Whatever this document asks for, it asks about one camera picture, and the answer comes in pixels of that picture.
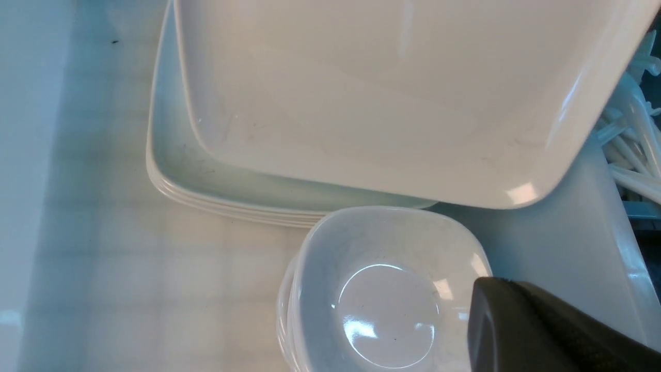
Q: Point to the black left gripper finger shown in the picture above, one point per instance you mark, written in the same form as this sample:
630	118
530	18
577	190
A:
517	326

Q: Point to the large white square plate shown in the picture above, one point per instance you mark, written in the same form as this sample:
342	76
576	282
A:
477	103

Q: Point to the stack of white bowls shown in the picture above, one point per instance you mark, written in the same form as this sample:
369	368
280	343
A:
380	288

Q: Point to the teal plastic bin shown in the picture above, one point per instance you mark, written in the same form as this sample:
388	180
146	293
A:
628	131

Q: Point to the stack of white square plates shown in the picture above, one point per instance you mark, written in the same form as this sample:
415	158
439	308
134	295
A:
182	170

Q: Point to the large white plastic tub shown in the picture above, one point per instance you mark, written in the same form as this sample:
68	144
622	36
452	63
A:
100	270

